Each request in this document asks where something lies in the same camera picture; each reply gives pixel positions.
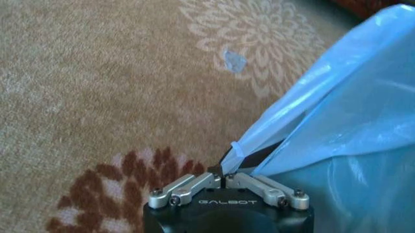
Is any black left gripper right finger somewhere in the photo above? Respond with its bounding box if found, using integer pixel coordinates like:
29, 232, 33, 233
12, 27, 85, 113
224, 141, 311, 211

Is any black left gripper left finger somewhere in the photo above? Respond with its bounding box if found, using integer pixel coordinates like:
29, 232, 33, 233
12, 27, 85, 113
148, 150, 231, 209

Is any blue plastic garbage bag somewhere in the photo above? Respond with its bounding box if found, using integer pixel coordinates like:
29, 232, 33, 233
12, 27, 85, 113
219, 3, 415, 233

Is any beige floral rug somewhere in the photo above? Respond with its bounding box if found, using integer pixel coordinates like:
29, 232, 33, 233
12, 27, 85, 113
0, 0, 367, 233

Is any small blue plastic scrap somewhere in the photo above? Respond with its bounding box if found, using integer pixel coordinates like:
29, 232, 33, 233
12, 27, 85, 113
221, 47, 248, 74

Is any red patterned fabric object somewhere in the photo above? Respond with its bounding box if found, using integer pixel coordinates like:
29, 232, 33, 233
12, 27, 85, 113
320, 0, 415, 16

